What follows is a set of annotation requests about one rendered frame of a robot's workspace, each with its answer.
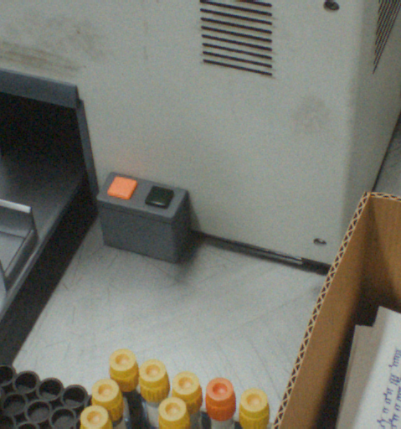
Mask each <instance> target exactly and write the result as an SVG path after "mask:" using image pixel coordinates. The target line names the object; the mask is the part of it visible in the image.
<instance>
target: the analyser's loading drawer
mask: <svg viewBox="0 0 401 429"><path fill-rule="evenodd" d="M87 176H88V173H87V167H86V163H85V154H84V153H83V149H82V144H81V140H80V137H77V136H73V134H69V133H64V132H58V131H54V130H50V129H47V128H42V127H36V126H32V125H29V124H24V126H23V127H22V129H21V130H20V132H19V133H18V135H17V137H16V138H15V140H14V141H13V143H12V145H11V146H10V148H8V150H7V151H6V153H5V154H4V155H3V157H2V159H1V160H0V320H1V319H2V317H3V315H4V313H5V312H6V311H7V309H8V308H9V307H10V305H11V302H12V301H13V299H14V298H15V296H16V294H17V293H18V290H19V289H20V287H21V286H22V285H23V281H24V280H25V278H26V276H28V274H29V273H30V272H31V270H32V268H33V266H34V263H35V262H36V260H37V259H38V258H39V255H40V254H41V252H42V250H43V249H44V246H45V245H46V243H48V241H49V239H50V237H51V236H52V234H53V233H54V231H55V229H56V227H57V225H58V223H59V222H60V220H61V219H62V217H63V215H64V213H65V211H67V210H68V208H69V206H70V204H71V202H72V201H73V199H74V197H75V195H76V194H77V193H78V190H79V188H80V186H81V184H82V183H83V182H84V181H85V180H86V178H87Z"/></svg>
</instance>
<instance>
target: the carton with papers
mask: <svg viewBox="0 0 401 429"><path fill-rule="evenodd" d="M271 429H401V197H399V196H395V195H391V194H379V193H372V192H369V191H366V192H364V193H363V195H362V198H361V200H360V202H359V204H358V206H357V210H356V212H355V214H354V216H353V218H352V220H351V222H350V224H349V226H348V229H347V232H346V234H345V236H344V238H343V241H342V243H341V247H340V249H339V251H338V253H337V256H336V258H335V260H334V262H333V263H332V266H331V268H330V271H329V272H328V274H327V276H326V280H325V281H324V285H323V287H322V289H321V292H320V295H319V297H318V298H317V302H316V303H315V306H314V308H313V310H312V313H311V316H310V318H309V322H308V324H307V326H306V331H305V333H304V336H303V339H302V342H301V347H300V350H299V353H297V356H296V360H295V363H294V365H293V368H292V371H291V373H290V378H289V381H288V384H287V386H286V388H285V392H284V395H283V398H282V401H280V405H279V407H278V410H277V412H276V415H275V419H274V422H273V425H272V427H271Z"/></svg>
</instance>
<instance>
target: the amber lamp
mask: <svg viewBox="0 0 401 429"><path fill-rule="evenodd" d="M135 187H136V181H133V180H130V179H126V178H118V177H116V179H115V180H114V182H113V184H112V185H111V187H110V189H109V192H108V194H109V195H111V196H115V197H118V198H123V199H129V198H130V197H131V194H132V192H133V189H134V188H135Z"/></svg>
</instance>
